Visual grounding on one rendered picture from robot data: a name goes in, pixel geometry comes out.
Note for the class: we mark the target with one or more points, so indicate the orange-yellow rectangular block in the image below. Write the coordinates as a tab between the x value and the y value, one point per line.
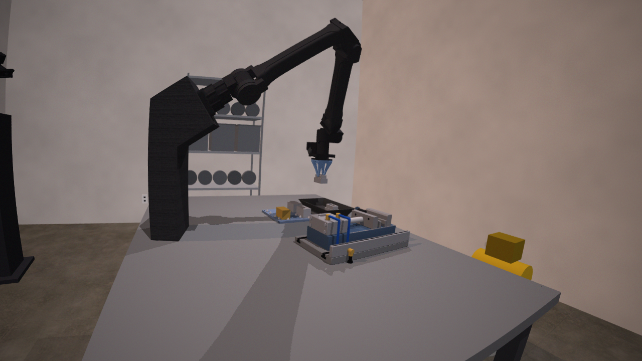
283	213

